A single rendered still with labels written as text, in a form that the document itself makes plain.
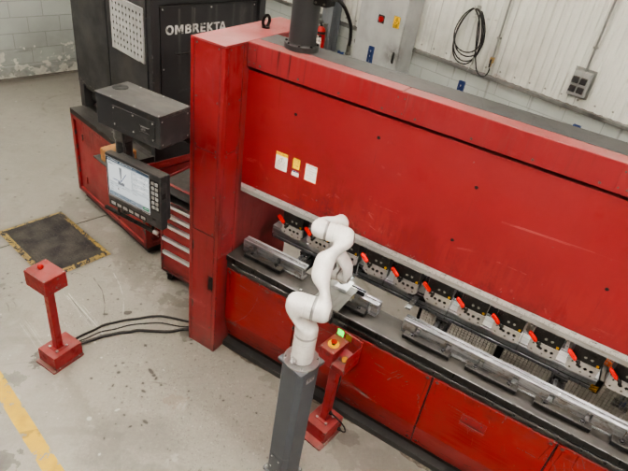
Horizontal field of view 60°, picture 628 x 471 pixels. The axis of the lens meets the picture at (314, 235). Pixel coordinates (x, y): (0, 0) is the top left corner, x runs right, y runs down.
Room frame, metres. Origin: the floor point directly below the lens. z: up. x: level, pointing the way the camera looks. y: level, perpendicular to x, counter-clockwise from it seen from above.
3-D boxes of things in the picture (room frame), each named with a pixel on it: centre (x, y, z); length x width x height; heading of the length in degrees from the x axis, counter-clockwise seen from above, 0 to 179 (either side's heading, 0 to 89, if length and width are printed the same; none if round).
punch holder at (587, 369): (2.10, -1.48, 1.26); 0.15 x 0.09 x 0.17; 63
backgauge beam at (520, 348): (2.81, -0.75, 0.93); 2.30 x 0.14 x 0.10; 63
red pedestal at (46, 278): (2.61, 1.66, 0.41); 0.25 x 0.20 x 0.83; 153
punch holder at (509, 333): (2.28, -1.12, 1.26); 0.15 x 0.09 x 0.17; 63
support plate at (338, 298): (2.59, -0.19, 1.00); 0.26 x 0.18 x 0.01; 153
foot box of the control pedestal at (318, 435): (2.35, -0.25, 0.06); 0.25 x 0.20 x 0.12; 145
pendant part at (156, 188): (2.77, 1.07, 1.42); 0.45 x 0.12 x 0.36; 64
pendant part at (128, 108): (2.87, 1.08, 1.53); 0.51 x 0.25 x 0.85; 64
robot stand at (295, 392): (2.02, -0.04, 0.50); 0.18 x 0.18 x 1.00; 50
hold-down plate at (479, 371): (2.22, -1.12, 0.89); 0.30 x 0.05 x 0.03; 63
